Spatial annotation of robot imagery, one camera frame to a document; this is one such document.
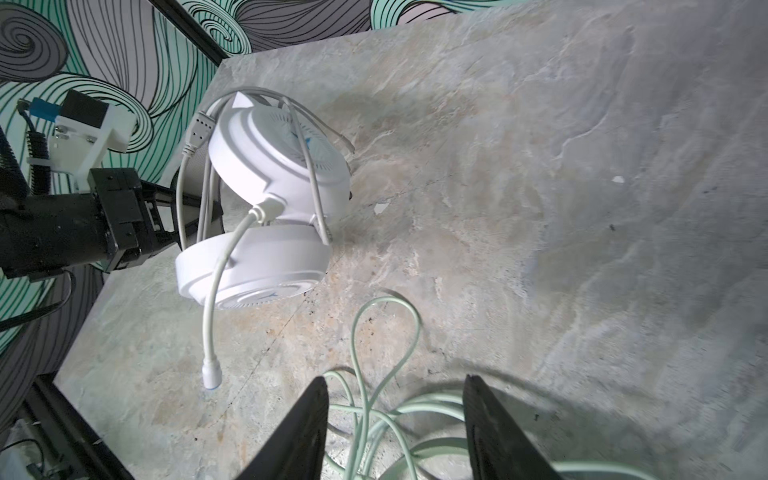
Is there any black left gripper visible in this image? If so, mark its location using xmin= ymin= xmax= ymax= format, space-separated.
xmin=0 ymin=167 xmax=224 ymax=280

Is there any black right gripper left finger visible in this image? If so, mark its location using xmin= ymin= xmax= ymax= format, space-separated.
xmin=236 ymin=377 xmax=329 ymax=480

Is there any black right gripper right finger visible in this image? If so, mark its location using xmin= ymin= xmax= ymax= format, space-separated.
xmin=463 ymin=375 xmax=561 ymax=480

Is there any white headphone cable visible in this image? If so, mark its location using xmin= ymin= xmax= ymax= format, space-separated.
xmin=175 ymin=86 xmax=356 ymax=391

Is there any green headphone cable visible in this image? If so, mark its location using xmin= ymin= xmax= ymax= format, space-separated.
xmin=320 ymin=295 xmax=661 ymax=480

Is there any white over-ear headphones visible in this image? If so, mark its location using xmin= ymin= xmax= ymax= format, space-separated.
xmin=207 ymin=88 xmax=351 ymax=310

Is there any black corner frame post left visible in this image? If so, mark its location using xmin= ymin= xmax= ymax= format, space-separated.
xmin=149 ymin=0 xmax=229 ymax=66

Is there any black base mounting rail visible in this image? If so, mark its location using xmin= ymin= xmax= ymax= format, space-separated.
xmin=20 ymin=374 xmax=132 ymax=479

